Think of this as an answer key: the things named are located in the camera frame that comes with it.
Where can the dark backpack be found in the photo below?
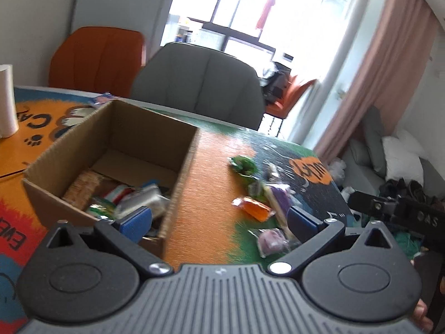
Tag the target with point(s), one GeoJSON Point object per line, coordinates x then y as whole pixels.
{"type": "Point", "coordinates": [274, 82]}

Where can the flat green snack packet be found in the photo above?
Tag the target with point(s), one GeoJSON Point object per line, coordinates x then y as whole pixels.
{"type": "Point", "coordinates": [256, 189]}

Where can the purple white biscuit packet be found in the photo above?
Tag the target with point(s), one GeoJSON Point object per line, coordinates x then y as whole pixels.
{"type": "Point", "coordinates": [278, 195]}

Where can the orange chair by wall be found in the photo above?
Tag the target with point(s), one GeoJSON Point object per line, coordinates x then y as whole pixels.
{"type": "Point", "coordinates": [98, 59]}

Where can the small white snack packet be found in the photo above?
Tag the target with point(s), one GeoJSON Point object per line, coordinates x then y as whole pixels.
{"type": "Point", "coordinates": [272, 172]}

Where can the colourful cat table mat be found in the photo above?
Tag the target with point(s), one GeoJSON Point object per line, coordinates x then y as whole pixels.
{"type": "Point", "coordinates": [207, 229]}

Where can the orange snack packet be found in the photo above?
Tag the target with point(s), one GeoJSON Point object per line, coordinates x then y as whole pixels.
{"type": "Point", "coordinates": [254, 208]}

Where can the red green packet in box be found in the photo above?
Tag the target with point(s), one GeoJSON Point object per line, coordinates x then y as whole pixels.
{"type": "Point", "coordinates": [104, 206]}

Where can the person's right hand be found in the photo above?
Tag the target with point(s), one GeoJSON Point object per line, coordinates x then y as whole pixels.
{"type": "Point", "coordinates": [420, 319]}

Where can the grey upholstered chair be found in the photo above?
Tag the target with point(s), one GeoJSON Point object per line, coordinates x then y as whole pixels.
{"type": "Point", "coordinates": [202, 81]}

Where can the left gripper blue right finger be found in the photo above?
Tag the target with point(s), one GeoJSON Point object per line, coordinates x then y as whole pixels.
{"type": "Point", "coordinates": [317, 238]}

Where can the pink curtain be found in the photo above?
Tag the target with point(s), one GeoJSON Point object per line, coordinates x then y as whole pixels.
{"type": "Point", "coordinates": [389, 74]}

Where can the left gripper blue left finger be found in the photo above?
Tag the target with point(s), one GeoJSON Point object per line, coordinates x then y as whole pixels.
{"type": "Point", "coordinates": [121, 237]}

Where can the brown cardboard box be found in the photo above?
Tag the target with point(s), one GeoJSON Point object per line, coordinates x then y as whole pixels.
{"type": "Point", "coordinates": [121, 141]}

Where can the silver snack packet in box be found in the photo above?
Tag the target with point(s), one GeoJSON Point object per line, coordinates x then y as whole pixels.
{"type": "Point", "coordinates": [149, 196]}

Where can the purple mochi snack packet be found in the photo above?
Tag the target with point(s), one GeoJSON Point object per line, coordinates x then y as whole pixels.
{"type": "Point", "coordinates": [272, 242]}

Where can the small blue pink packet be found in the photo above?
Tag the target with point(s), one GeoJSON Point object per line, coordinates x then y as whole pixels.
{"type": "Point", "coordinates": [101, 99]}

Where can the white paper roll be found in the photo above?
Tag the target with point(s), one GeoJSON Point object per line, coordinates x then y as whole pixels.
{"type": "Point", "coordinates": [8, 114]}

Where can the white pillow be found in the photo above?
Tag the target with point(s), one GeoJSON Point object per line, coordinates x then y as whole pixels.
{"type": "Point", "coordinates": [403, 154]}

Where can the round green snack packet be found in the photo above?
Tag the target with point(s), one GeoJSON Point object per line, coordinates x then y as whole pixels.
{"type": "Point", "coordinates": [243, 165]}

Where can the orange chair by window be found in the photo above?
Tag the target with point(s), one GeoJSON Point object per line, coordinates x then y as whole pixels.
{"type": "Point", "coordinates": [294, 91]}

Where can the grey sofa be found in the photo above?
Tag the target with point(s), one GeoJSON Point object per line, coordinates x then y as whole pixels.
{"type": "Point", "coordinates": [365, 159]}

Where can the black clothes pile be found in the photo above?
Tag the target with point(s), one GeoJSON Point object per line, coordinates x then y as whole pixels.
{"type": "Point", "coordinates": [412, 190]}

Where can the brown biscuit packet in box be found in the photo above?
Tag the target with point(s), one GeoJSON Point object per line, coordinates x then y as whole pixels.
{"type": "Point", "coordinates": [82, 189]}

